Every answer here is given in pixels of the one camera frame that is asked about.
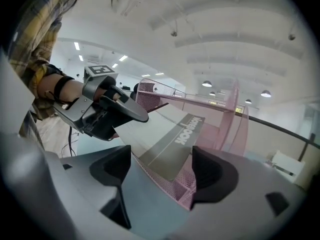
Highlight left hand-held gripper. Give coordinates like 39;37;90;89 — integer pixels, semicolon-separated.
53;64;150;142

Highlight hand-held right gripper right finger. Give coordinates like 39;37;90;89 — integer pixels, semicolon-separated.
172;146;307;240

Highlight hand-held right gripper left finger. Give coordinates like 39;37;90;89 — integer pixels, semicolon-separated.
4;133;143;240

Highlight pink mesh file tray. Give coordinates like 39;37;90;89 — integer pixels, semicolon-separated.
133;77;251;211

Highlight grey notebook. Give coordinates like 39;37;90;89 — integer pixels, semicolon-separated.
111;103;206;183

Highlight person's left forearm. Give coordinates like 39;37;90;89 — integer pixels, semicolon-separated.
37;72;86;105

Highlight person's left hand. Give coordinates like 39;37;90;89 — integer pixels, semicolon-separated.
94;76;117;99

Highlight black handrail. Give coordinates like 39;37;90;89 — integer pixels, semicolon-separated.
248;115;320;161

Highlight row of ceiling strip lights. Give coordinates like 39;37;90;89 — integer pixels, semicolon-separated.
73;41;165;78

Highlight person's yellow plaid shirt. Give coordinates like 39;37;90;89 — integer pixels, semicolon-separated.
6;0;87;122

